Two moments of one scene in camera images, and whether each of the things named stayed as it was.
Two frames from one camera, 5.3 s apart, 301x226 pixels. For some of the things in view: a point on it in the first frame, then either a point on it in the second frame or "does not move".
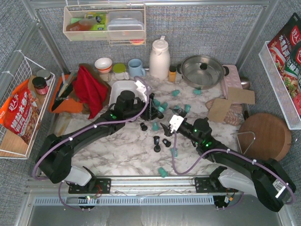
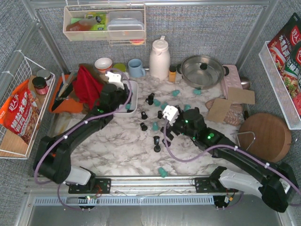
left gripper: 150,109 -> 127,93
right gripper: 173,121 does not move
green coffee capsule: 163,173 does not move
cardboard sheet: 218,109 does not move
